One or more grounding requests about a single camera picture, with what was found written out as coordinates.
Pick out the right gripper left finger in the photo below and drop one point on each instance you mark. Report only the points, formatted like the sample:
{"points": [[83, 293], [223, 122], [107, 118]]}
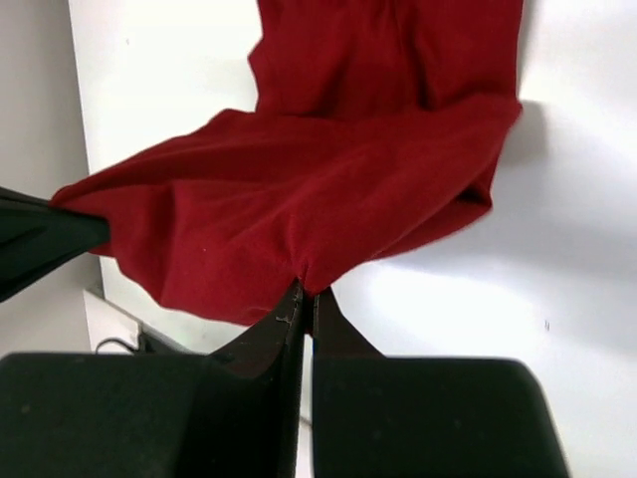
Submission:
{"points": [[232, 413]]}

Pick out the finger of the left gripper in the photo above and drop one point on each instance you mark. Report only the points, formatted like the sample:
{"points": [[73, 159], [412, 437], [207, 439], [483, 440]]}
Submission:
{"points": [[37, 239]]}

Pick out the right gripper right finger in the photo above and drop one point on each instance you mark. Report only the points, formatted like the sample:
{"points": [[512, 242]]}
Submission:
{"points": [[375, 416]]}

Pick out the dark red t-shirt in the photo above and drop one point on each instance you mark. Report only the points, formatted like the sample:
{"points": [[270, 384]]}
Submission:
{"points": [[378, 129]]}

